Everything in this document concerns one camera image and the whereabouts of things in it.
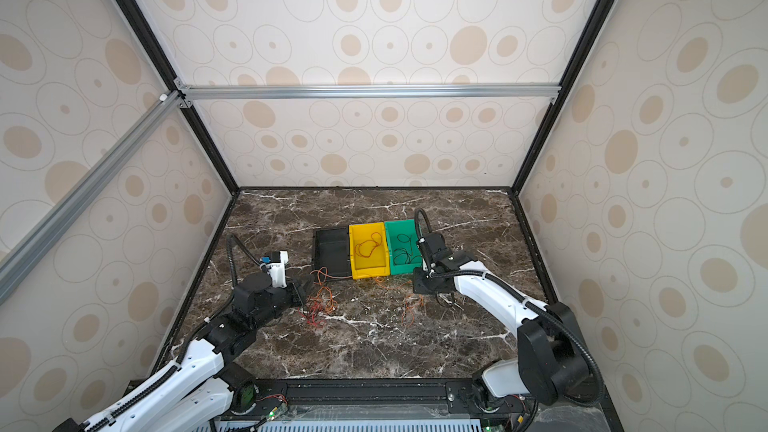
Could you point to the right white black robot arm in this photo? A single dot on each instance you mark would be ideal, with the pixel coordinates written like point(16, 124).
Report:
point(553, 362)

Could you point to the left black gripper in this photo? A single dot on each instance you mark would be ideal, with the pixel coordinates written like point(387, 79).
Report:
point(298, 294)

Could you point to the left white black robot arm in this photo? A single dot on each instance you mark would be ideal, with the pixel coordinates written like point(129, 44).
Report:
point(213, 345)

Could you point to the black plastic bin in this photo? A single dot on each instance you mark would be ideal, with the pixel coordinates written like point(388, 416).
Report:
point(331, 251)

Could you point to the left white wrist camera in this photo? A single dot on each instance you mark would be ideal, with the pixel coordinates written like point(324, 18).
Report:
point(274, 264)

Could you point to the yellow plastic bin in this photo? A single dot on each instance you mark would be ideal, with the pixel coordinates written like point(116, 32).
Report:
point(369, 255)

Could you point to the green plastic bin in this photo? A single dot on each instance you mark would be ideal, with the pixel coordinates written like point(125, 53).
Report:
point(402, 242)

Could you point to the left diagonal aluminium rail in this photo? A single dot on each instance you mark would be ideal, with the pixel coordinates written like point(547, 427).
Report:
point(39, 241)

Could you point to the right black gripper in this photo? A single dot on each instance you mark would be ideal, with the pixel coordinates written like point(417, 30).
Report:
point(417, 283)

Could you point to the horizontal aluminium rail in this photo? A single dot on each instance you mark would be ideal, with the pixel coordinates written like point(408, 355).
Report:
point(386, 91)

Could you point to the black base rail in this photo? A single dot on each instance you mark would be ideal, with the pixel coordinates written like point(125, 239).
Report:
point(242, 404)

